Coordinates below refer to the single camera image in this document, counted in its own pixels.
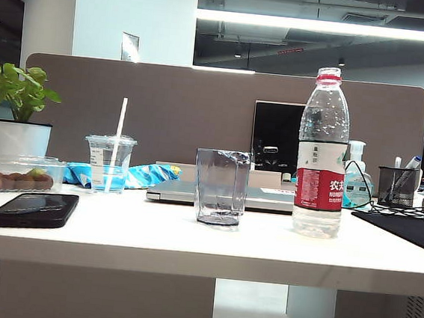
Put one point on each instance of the clear red-label water bottle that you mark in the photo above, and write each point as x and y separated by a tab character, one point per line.
317	191

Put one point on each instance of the clear glass mug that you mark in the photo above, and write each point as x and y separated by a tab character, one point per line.
217	184

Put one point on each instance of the blue gel sanitizer pump bottle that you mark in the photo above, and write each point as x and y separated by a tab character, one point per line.
359	188

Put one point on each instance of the silver closed laptop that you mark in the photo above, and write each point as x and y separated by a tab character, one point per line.
178	193

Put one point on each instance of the brown fabric desk divider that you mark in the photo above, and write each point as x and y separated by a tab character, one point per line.
186	115

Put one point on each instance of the beige cardboard riser box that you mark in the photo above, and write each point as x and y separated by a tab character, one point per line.
262	179

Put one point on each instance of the blue snack bag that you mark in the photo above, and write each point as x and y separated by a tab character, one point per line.
146	173

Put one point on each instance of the glossy black monitor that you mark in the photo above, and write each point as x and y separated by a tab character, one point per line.
274	131

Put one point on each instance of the white and red sticker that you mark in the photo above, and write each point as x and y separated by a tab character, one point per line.
278	191

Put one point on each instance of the white drinking straw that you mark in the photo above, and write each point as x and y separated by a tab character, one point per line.
122	116

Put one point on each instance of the clear lidded plastic cup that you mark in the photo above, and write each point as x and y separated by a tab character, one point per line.
100	163

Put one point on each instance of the clear plastic fruit container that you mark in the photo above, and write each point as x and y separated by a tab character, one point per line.
56	174

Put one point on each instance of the long white ceiling light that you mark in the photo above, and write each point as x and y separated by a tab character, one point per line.
322	25

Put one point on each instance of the green round fruit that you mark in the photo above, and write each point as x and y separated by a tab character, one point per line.
35	173

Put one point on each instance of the beige under-desk panel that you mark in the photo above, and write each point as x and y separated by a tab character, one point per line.
101	298

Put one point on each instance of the white pen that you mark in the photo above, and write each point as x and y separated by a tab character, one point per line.
397	163

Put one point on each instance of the black smartphone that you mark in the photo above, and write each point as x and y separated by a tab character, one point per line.
32	209

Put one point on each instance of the black mesh pen holder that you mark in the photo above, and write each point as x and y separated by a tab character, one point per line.
397	188

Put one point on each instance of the white plant pot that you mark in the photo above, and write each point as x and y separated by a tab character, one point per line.
18	140

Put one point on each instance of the blue and white marker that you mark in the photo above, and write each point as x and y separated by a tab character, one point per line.
414	161

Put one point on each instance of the green leafy plant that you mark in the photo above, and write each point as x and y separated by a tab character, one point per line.
19	91

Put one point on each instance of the black mouse pad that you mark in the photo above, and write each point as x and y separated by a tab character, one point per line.
408	228

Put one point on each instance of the white wall notice paper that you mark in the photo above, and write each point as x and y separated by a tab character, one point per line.
129	47

